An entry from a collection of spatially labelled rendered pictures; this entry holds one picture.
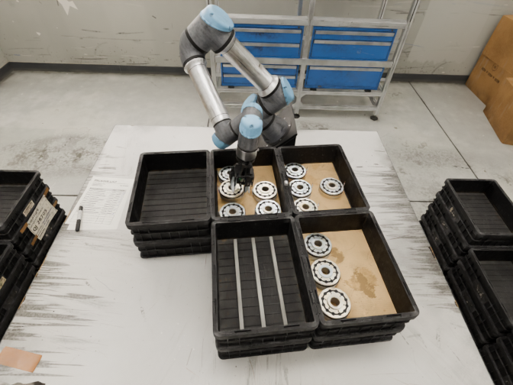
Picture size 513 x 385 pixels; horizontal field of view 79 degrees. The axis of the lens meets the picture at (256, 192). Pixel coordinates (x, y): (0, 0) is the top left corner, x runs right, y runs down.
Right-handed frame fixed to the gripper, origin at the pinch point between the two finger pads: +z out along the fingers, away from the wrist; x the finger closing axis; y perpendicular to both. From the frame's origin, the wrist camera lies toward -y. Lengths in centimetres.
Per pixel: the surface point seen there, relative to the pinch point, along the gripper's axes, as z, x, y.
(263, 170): 2.9, 12.7, -14.7
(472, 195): 21, 145, -21
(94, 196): 25, -65, -16
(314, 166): -0.1, 36.7, -15.7
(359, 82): 33, 132, -178
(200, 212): 6.3, -15.8, 8.2
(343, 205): -1.2, 43.8, 8.7
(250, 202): 3.6, 5.0, 4.1
